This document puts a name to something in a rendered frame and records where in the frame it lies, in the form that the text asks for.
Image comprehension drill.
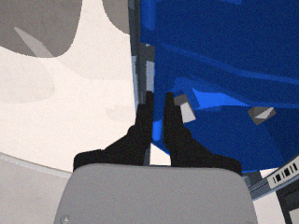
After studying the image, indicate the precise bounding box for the grey shelf rack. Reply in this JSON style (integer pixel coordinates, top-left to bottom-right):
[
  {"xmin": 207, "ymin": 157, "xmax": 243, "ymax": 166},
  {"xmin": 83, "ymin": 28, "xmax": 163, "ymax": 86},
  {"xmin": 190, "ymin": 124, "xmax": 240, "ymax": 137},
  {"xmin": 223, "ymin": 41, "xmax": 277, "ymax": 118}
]
[{"xmin": 128, "ymin": 0, "xmax": 299, "ymax": 201}]

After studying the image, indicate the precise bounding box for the blue bin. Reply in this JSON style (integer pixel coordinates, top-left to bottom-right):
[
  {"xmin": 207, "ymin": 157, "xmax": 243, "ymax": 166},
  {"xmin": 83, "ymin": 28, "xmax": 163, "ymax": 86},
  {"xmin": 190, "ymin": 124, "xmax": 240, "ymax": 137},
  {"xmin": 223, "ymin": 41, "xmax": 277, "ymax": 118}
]
[
  {"xmin": 140, "ymin": 0, "xmax": 299, "ymax": 85},
  {"xmin": 152, "ymin": 47, "xmax": 299, "ymax": 173}
]

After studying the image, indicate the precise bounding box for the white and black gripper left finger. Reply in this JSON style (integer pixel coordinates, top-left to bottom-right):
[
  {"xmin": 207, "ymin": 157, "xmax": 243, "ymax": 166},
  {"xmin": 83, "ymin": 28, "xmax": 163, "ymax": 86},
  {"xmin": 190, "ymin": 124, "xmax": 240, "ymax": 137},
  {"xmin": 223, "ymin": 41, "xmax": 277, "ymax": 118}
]
[{"xmin": 73, "ymin": 91, "xmax": 154, "ymax": 172}]

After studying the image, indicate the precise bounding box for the black rectangular case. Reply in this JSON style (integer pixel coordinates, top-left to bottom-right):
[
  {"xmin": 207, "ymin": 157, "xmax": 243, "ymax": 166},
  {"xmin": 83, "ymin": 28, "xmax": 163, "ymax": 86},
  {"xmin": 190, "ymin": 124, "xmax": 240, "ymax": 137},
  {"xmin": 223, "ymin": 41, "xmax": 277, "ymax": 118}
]
[{"xmin": 276, "ymin": 179, "xmax": 299, "ymax": 224}]

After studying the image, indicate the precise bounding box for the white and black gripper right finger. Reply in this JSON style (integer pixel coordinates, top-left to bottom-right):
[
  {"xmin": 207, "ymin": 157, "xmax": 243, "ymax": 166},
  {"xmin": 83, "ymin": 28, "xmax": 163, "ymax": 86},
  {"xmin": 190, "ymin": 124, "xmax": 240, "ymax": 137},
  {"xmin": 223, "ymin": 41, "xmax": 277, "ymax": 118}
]
[{"xmin": 163, "ymin": 91, "xmax": 242, "ymax": 176}]

